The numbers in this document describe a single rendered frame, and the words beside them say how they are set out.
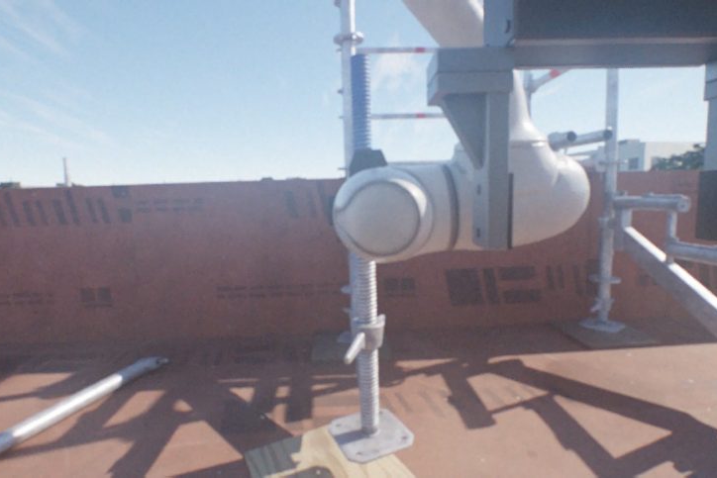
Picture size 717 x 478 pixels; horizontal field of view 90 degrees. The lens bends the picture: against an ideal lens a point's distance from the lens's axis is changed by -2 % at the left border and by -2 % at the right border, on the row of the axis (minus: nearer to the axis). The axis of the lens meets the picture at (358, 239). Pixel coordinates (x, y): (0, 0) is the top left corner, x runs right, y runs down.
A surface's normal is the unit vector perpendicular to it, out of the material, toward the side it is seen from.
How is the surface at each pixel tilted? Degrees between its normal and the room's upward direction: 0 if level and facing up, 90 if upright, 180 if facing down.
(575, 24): 90
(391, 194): 77
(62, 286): 90
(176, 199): 90
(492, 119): 90
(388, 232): 98
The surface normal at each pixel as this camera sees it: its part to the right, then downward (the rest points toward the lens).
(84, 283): 0.04, 0.11
